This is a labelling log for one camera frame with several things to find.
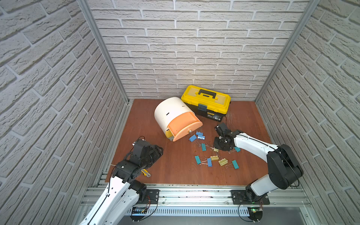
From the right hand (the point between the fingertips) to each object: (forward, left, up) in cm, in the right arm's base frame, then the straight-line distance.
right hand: (218, 145), depth 90 cm
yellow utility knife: (-14, +46, -1) cm, 48 cm away
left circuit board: (-33, +49, -4) cm, 59 cm away
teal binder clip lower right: (-12, -8, -3) cm, 15 cm away
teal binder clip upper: (+1, +9, -2) cm, 10 cm away
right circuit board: (-37, -12, -4) cm, 39 cm away
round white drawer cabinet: (+19, +31, +18) cm, 41 cm away
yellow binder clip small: (-7, +3, -3) cm, 8 cm away
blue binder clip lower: (-9, +7, -2) cm, 12 cm away
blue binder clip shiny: (+8, +9, -3) cm, 13 cm away
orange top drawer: (+8, +22, +15) cm, 28 cm away
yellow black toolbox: (+28, +4, +14) cm, 31 cm away
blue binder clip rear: (+12, +11, -3) cm, 16 cm away
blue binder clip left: (+7, +16, -1) cm, 18 cm away
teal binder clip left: (-8, +14, -1) cm, 17 cm away
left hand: (-6, +34, +13) cm, 37 cm away
